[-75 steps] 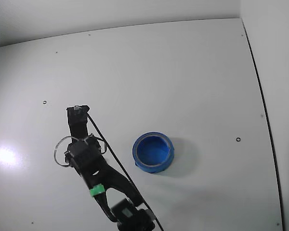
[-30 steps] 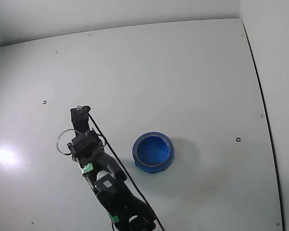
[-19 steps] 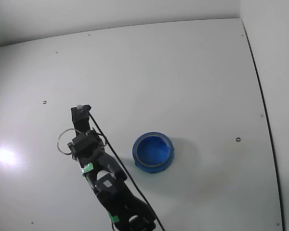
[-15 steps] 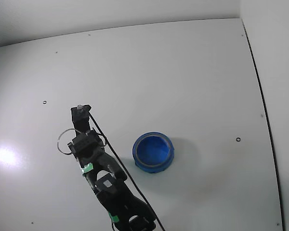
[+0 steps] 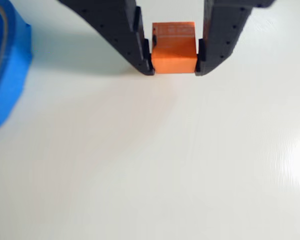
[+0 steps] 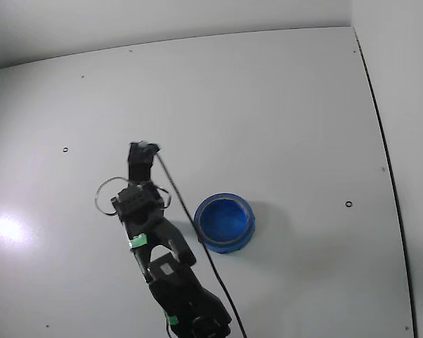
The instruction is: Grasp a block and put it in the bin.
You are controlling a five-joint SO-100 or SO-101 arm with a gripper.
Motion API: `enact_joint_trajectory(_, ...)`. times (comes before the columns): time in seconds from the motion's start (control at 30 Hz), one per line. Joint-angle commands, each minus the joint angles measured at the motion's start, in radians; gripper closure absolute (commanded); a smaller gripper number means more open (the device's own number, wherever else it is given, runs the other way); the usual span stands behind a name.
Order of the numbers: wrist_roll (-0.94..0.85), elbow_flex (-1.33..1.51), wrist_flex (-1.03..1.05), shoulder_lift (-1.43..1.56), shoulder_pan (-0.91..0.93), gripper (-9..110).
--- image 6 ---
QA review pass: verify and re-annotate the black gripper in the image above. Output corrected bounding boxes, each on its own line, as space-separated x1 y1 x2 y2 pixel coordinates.
110 180 165 227

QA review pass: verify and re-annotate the blue masking tape roll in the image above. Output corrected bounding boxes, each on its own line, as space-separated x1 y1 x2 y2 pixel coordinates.
192 192 257 256

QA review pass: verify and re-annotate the thin grey looped wire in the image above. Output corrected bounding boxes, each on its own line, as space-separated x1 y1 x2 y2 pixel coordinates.
94 175 132 217
156 185 174 210

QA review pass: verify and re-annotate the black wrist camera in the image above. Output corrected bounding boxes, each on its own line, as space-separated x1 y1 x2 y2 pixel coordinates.
127 139 161 184

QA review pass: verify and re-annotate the black camera cable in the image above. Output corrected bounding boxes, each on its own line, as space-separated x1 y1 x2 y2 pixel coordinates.
151 146 250 338

